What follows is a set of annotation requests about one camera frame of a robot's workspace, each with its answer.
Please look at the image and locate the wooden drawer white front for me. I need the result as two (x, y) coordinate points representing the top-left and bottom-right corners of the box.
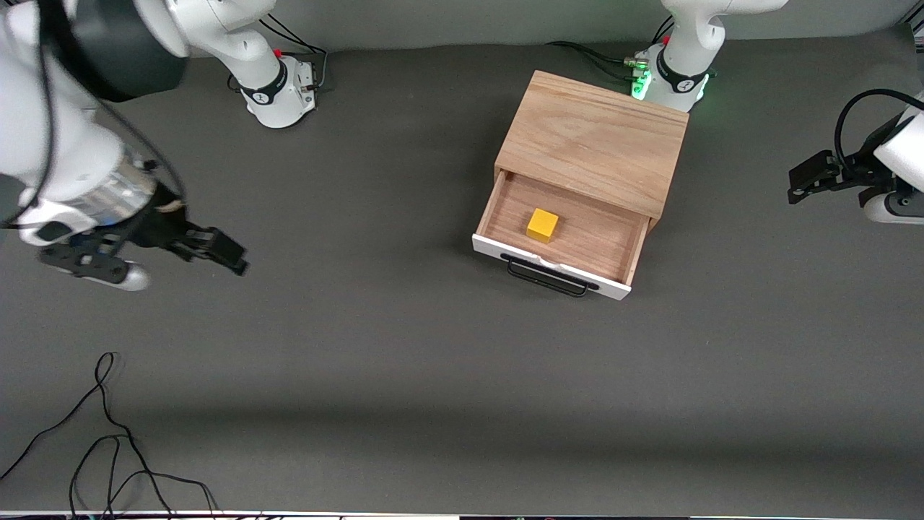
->
(472, 170), (650, 301)

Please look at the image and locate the yellow cube block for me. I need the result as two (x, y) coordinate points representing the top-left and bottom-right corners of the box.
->
(526, 208), (560, 243)

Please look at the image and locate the black metal drawer handle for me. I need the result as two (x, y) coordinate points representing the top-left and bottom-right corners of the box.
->
(500, 253), (601, 298)

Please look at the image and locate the wooden drawer cabinet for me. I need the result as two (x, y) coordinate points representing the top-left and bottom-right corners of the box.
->
(494, 70), (690, 233)

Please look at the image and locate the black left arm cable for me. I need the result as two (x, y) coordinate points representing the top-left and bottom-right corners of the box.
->
(834, 88), (924, 180)

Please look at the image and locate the thin black loose cable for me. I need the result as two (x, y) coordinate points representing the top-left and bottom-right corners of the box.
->
(0, 352), (221, 520)

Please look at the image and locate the black base cable bundle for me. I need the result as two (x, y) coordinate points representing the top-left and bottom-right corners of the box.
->
(546, 16), (676, 82)
(260, 13), (329, 91)

